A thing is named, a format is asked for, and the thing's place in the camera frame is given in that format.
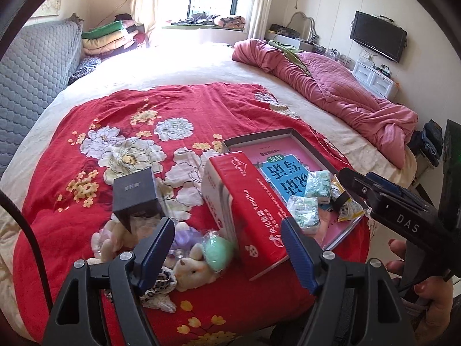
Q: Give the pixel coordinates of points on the grey quilted headboard cover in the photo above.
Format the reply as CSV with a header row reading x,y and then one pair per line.
x,y
32,79

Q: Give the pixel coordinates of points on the stack of folded blankets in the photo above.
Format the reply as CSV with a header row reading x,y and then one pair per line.
x,y
138,38

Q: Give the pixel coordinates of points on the blue jeans pile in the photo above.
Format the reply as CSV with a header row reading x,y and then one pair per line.
x,y
430,140

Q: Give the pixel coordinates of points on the white drawer cabinet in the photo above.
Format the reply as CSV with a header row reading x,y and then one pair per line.
x,y
374,79

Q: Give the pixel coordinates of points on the floral wall art panels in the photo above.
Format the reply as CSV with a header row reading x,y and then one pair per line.
x,y
50,7

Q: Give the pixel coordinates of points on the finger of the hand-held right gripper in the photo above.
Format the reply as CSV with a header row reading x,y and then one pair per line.
x,y
358,187
385,183

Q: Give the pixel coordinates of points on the pink book with blue label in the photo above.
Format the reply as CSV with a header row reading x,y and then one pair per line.
x,y
279,174

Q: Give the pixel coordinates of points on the red floral blanket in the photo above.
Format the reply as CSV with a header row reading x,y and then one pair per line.
x,y
180,101

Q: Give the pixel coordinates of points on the pink quilt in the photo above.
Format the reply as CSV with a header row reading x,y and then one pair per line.
x,y
342,93

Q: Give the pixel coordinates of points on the red tissue pack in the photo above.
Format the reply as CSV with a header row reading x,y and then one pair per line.
x,y
252,216

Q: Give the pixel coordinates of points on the cream curtain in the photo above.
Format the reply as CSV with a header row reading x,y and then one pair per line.
x,y
144,0
264,3

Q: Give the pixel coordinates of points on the green white tissue packet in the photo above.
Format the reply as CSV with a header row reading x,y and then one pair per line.
x,y
304,212
318,183

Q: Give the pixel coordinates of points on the person's right hand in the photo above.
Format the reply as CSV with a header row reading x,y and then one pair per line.
x,y
435,302

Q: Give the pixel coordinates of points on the white snack packet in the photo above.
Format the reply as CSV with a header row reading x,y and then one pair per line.
x,y
335,186

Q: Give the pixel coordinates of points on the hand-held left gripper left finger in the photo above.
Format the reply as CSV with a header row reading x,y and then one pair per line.
x,y
155,256

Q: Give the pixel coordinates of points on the black television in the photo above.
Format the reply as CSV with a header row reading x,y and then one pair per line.
x,y
378,36

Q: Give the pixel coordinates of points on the green cloth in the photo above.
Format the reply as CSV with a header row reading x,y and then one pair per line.
x,y
288,48

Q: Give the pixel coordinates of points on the peach folded blanket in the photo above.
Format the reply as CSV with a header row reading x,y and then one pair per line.
x,y
108,49

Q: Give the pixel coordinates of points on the small black box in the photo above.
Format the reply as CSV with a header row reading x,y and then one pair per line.
x,y
135,191

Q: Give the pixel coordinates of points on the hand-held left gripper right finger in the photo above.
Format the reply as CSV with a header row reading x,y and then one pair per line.
x,y
299,256

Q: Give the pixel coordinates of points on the clear yellow snack packet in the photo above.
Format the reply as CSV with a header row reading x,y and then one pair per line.
x,y
353,209

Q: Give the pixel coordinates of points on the cream and purple plush toy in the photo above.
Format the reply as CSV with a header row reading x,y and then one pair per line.
x,y
108,239

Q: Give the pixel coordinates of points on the green egg ball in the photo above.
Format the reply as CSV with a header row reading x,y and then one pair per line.
x,y
218,252

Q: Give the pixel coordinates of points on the cluttered dresser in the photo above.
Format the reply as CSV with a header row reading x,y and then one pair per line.
x,y
288,39

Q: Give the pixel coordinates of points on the yellow folded blanket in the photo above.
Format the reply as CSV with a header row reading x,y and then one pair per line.
x,y
104,41

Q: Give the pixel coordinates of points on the dresser mirror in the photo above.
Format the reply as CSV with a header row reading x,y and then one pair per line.
x,y
300,25

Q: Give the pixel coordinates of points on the clothes pile on windowsill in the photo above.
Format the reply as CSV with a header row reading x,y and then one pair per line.
x,y
230,21

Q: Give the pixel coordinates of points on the dark floral pillow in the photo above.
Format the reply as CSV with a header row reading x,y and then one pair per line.
x,y
84,68

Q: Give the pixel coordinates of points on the green folded blanket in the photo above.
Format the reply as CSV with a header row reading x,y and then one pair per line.
x,y
104,29

